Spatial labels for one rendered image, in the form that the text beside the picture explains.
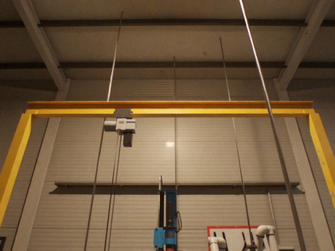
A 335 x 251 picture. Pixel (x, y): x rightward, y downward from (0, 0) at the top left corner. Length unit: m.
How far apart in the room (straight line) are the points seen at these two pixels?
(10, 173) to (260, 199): 5.36
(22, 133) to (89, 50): 3.74
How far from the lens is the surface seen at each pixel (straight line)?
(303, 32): 7.55
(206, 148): 6.61
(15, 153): 4.57
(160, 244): 4.24
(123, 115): 4.21
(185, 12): 6.63
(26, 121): 4.80
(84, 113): 4.46
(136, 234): 6.03
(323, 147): 4.60
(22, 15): 6.92
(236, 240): 6.12
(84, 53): 7.72
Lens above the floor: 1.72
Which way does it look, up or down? 29 degrees up
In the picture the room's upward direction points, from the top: straight up
